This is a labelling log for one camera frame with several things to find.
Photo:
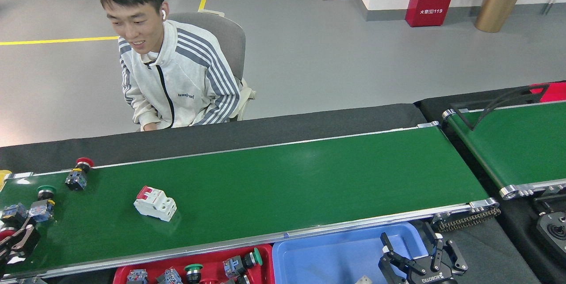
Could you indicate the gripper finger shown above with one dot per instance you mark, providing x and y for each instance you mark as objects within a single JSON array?
[
  {"x": 5, "y": 255},
  {"x": 26, "y": 239}
]

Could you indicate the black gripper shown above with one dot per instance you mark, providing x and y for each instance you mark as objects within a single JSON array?
[{"x": 433, "y": 278}]

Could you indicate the green push button switch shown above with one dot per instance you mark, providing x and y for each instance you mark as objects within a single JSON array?
[
  {"x": 232, "y": 267},
  {"x": 137, "y": 276},
  {"x": 169, "y": 276},
  {"x": 193, "y": 268}
]

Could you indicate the yellow plastic tray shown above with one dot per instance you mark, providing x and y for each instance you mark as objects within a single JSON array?
[{"x": 3, "y": 178}]

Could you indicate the blue plastic tray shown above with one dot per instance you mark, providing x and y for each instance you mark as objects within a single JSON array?
[{"x": 318, "y": 262}]

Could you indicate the green conveyor belt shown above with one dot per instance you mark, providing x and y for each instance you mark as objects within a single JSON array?
[
  {"x": 309, "y": 178},
  {"x": 522, "y": 142}
]

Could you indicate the red plastic tray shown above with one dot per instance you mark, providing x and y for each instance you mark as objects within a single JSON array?
[{"x": 212, "y": 259}]

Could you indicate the person's right hand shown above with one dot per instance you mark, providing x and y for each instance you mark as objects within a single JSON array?
[{"x": 150, "y": 127}]

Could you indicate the black machine base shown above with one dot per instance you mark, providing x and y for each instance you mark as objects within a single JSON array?
[{"x": 552, "y": 239}]

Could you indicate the red plastic bin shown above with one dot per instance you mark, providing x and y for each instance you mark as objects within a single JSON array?
[{"x": 555, "y": 94}]

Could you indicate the person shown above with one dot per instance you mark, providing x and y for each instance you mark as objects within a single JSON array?
[{"x": 185, "y": 80}]

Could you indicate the gold plant pot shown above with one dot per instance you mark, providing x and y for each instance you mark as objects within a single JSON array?
[{"x": 497, "y": 9}]

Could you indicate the grey office chair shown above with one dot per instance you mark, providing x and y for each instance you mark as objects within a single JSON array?
[{"x": 225, "y": 36}]

